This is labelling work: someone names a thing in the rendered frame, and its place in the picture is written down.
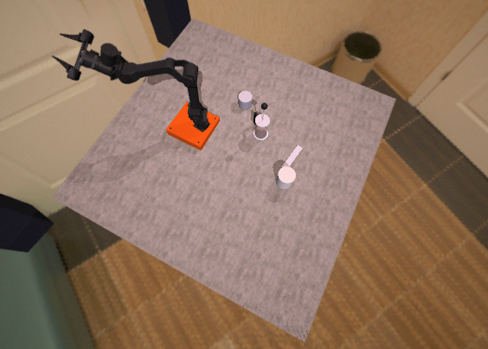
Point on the pale pink flat bar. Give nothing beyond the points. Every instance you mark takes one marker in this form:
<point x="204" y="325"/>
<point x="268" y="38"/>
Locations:
<point x="291" y="158"/>

